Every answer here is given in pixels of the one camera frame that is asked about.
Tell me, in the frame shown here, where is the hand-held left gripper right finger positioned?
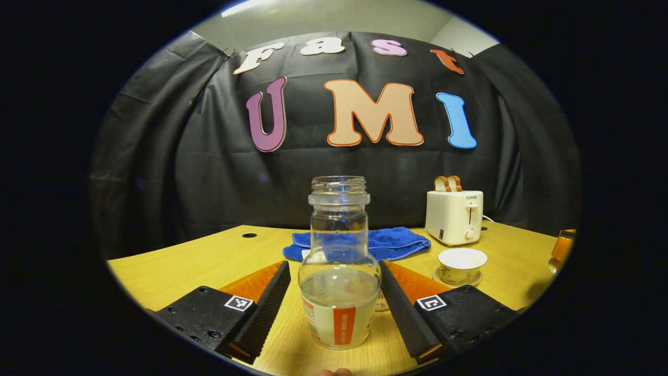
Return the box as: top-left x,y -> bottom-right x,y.
377,260 -> 520,365

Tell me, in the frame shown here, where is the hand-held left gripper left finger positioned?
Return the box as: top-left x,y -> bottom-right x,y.
155,260 -> 292,365

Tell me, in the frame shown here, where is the clear glass water bottle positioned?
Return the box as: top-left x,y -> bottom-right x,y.
298,176 -> 382,350

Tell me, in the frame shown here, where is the cream ceramic teacup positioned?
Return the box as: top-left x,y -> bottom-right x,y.
438,248 -> 488,285

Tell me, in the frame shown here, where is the cream ceramic saucer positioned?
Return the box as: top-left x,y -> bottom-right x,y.
432,267 -> 483,288

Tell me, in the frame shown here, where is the blue towel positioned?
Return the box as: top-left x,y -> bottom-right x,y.
282,227 -> 432,263

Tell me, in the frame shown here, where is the white toaster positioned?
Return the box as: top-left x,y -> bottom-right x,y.
424,190 -> 484,247

